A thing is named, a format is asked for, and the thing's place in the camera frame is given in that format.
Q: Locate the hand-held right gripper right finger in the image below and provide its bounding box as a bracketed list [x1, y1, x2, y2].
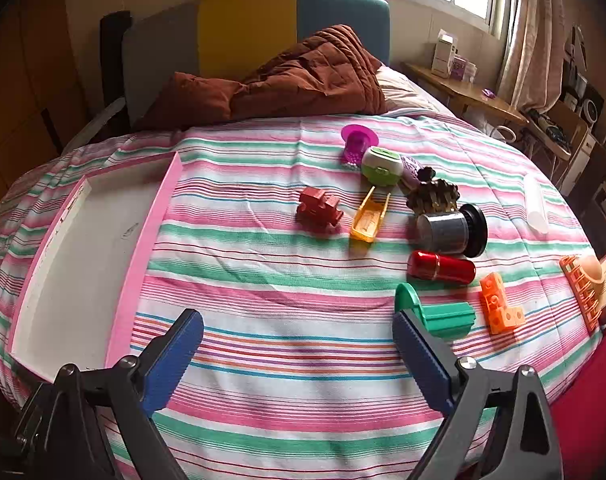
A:
[392, 308, 564, 480]

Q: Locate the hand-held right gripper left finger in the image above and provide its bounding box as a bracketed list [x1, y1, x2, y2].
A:
[10, 308, 205, 480]

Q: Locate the green flanged tube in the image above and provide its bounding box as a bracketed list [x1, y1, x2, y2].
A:
[394, 282, 476, 338]

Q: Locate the orange building block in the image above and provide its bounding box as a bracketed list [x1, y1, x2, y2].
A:
[480, 272, 525, 336]

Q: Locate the red metal cylinder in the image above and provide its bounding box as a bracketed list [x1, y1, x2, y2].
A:
[407, 250, 476, 287]

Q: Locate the clear container with black base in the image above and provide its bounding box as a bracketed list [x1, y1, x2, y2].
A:
[415, 203, 488, 258]

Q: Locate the pink tray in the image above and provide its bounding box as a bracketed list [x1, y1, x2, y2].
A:
[8, 152, 184, 383]

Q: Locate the yellow toy sled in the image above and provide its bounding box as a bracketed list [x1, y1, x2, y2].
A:
[350, 186, 390, 243]

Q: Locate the brown pinecone toy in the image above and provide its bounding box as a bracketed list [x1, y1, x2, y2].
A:
[407, 166, 460, 216]

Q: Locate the red toy block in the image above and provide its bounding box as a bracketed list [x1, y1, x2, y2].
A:
[296, 186, 344, 228]

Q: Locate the purple oval case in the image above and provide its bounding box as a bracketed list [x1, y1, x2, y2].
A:
[400, 156, 424, 188]

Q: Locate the green and white case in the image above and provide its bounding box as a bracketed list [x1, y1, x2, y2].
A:
[361, 146, 403, 186]

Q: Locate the magenta plastic cup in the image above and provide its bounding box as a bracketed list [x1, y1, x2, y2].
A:
[340, 124, 380, 168]

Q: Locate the striped bedsheet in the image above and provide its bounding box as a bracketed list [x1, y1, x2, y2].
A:
[0, 110, 604, 480]

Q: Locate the person's red clothing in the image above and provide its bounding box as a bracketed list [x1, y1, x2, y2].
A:
[548, 245, 606, 480]

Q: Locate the orange and peach toy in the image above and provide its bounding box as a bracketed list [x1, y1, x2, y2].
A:
[559, 254, 606, 336]

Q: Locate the white translucent tube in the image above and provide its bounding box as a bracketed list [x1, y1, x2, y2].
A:
[524, 174, 550, 235]

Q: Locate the pale pillow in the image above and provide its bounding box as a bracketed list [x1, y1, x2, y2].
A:
[375, 65, 449, 116]

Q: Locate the wooden wardrobe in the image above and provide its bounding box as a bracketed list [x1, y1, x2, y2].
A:
[0, 0, 88, 221]

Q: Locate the wooden desk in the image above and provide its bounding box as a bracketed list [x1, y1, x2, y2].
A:
[402, 62, 529, 128]

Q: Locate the cluttered shelf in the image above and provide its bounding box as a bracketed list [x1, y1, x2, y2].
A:
[523, 25, 606, 211]

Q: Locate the white carton box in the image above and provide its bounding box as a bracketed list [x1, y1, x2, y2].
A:
[431, 30, 459, 78]

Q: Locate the brown quilt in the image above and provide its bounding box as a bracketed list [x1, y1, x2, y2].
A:
[133, 24, 388, 131]

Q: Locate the beige curtain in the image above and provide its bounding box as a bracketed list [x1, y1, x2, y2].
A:
[498, 0, 564, 111]

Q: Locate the grey yellow blue headboard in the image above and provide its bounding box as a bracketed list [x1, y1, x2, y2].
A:
[122, 0, 390, 126]

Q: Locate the white bed rail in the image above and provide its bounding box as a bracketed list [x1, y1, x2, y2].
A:
[63, 100, 126, 151]

